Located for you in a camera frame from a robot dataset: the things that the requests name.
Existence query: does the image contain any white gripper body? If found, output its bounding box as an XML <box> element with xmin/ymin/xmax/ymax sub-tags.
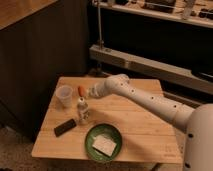
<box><xmin>86</xmin><ymin>82</ymin><xmax>106</xmax><ymax>99</ymax></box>

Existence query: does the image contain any small clear bottle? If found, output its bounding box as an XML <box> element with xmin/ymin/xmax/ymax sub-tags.
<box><xmin>77</xmin><ymin>97</ymin><xmax>89</xmax><ymax>124</ymax></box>

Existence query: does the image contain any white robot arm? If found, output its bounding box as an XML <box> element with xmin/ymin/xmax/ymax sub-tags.
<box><xmin>86</xmin><ymin>74</ymin><xmax>213</xmax><ymax>171</ymax></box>

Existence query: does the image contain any translucent plastic cup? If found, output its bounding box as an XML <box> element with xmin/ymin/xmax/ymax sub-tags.
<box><xmin>55</xmin><ymin>85</ymin><xmax>73</xmax><ymax>108</ymax></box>

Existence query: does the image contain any green round plate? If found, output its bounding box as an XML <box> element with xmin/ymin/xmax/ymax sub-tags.
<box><xmin>85</xmin><ymin>124</ymin><xmax>122</xmax><ymax>163</ymax></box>

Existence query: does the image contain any small wooden table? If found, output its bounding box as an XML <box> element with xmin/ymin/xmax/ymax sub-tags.
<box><xmin>30</xmin><ymin>76</ymin><xmax>183</xmax><ymax>164</ymax></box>

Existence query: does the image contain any black rectangular block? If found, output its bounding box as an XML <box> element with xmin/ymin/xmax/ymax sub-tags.
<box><xmin>54</xmin><ymin>119</ymin><xmax>76</xmax><ymax>137</ymax></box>

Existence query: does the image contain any white sponge block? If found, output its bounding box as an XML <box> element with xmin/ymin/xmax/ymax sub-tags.
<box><xmin>92</xmin><ymin>135</ymin><xmax>117</xmax><ymax>156</ymax></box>

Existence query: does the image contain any dark wooden cabinet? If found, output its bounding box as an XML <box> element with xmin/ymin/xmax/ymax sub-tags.
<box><xmin>0</xmin><ymin>0</ymin><xmax>89</xmax><ymax>140</ymax></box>

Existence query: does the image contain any metal shelf rack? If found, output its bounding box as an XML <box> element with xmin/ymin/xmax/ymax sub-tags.
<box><xmin>89</xmin><ymin>0</ymin><xmax>213</xmax><ymax>94</ymax></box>

